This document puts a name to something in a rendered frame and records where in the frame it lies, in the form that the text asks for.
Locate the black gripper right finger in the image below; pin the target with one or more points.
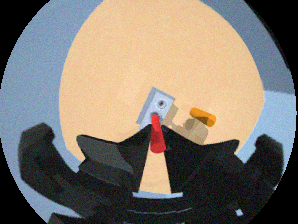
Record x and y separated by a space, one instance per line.
184 158

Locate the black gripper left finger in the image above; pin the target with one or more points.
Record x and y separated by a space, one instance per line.
129 155

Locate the red peg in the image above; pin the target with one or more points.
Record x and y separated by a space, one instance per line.
157 142

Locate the orange cylinder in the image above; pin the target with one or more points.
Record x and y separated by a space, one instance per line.
203 116

